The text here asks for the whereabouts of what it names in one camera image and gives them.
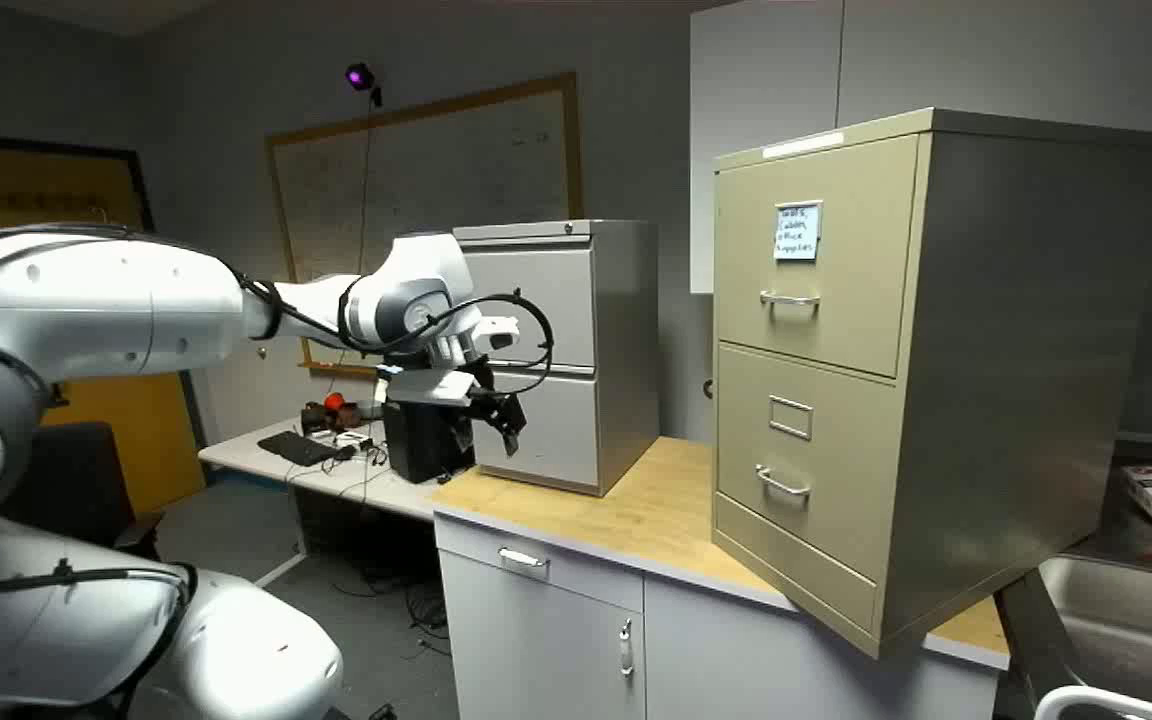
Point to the black box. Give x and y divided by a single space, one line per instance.
426 447

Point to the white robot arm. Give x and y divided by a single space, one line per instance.
68 305

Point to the grey file cabinet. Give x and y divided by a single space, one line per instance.
620 345

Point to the small red object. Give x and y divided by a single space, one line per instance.
335 402

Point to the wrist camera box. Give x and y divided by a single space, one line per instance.
499 335

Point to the horizontal silver drawer pull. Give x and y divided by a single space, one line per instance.
522 560

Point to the narrow white cabinet door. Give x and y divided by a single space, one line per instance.
538 654

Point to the yellow door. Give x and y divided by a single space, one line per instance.
17 186

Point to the beige drawer with paper label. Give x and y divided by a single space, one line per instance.
856 301

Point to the white base cabinet drawer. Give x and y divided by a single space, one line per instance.
578 567

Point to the black keyboard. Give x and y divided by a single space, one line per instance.
298 449

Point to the white wall cabinet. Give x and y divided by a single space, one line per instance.
937 61

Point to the vertical silver door pull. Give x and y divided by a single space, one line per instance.
625 649

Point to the white paper label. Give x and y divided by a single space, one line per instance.
799 230

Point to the wood framed whiteboard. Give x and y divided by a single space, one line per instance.
470 161

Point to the steel sink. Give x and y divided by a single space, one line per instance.
1120 614

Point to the beige file cabinet body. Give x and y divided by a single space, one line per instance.
1017 375

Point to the camera with purple light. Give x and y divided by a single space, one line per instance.
362 76

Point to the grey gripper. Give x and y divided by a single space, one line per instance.
434 389

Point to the wide white cabinet door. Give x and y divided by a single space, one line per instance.
801 666

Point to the white base cabinet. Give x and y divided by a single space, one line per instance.
762 654

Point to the white desk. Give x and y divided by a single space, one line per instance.
256 461

